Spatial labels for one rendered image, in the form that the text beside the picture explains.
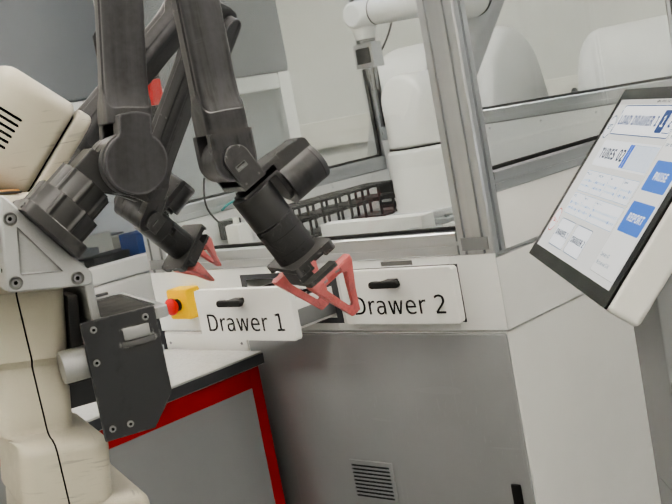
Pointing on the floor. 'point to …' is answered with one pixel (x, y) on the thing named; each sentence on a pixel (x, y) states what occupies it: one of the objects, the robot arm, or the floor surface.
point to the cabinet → (459, 412)
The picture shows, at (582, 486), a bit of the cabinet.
